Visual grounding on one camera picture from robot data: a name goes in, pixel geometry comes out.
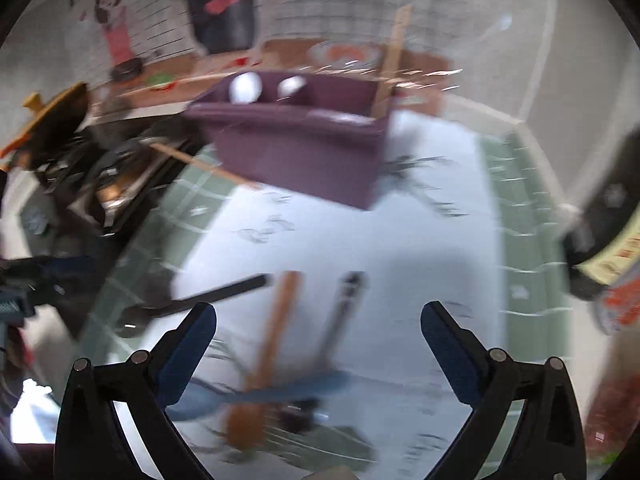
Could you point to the black gas stove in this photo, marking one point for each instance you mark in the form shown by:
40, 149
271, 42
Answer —
100, 195

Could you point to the dark soy sauce bottle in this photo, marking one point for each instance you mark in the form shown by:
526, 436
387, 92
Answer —
610, 210

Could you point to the green white deer tablecloth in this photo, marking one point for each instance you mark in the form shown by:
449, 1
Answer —
400, 260

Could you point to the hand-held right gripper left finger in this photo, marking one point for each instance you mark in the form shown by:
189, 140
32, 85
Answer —
182, 355

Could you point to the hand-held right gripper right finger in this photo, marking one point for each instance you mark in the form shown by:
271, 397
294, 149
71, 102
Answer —
450, 355

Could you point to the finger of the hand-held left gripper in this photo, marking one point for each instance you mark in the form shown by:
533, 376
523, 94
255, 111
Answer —
55, 267

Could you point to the wok lid yellow knob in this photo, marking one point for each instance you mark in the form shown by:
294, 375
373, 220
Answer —
55, 105

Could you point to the blue plastic spoon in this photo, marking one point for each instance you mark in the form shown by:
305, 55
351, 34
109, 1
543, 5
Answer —
300, 388

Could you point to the brown wooden spoon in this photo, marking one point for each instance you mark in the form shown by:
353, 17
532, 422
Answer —
275, 335

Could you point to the plastic bottle of red chilies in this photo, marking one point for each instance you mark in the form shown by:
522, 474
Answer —
620, 305

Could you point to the purple plastic utensil container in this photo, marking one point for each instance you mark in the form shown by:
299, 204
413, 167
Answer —
300, 160

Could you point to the white ceramic spoon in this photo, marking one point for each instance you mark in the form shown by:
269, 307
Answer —
291, 86
244, 87

